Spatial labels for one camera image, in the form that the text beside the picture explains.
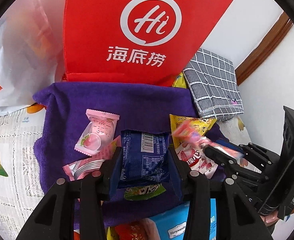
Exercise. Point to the yellow snack packet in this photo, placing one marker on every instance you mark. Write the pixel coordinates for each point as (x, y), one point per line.
(201, 125)

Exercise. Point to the purple towel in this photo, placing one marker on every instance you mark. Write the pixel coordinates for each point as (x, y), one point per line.
(62, 105)

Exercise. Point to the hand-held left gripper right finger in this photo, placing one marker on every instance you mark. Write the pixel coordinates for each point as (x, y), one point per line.
(175, 181)

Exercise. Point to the person's right hand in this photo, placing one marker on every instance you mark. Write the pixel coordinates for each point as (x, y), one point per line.
(269, 220)

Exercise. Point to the small green snack packet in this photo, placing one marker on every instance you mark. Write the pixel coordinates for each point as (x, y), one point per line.
(144, 192)

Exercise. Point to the pink peach snack packet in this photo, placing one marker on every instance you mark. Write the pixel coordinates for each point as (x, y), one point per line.
(97, 132)

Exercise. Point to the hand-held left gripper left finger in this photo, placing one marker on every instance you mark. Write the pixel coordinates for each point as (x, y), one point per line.
(113, 178)

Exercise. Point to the red paper bag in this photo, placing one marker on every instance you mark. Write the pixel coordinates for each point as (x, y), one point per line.
(92, 30)

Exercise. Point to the pale pink snack packet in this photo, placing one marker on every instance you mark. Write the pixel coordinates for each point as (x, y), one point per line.
(87, 167)

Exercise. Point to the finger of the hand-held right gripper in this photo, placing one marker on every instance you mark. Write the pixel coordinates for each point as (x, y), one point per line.
(256, 152)
(218, 156)

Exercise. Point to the white plastic shopping bag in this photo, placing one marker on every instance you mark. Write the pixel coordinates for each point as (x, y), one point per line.
(24, 55)

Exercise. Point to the red pink snack packet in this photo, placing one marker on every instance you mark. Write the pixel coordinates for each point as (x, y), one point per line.
(189, 132)

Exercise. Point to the small yellow packet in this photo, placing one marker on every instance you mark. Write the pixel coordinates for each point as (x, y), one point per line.
(180, 81)

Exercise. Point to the blue tissue box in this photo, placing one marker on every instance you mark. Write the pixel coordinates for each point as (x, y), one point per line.
(171, 222)

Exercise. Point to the grey checked cloth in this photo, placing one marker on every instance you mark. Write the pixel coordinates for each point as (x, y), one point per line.
(211, 85)

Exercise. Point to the white strawberry snack packet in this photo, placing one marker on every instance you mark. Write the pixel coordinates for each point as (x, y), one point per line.
(196, 165)

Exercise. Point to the dark blue snack packet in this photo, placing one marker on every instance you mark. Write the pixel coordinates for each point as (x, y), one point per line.
(144, 160)

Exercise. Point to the brown wooden door frame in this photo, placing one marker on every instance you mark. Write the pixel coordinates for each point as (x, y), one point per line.
(261, 55)

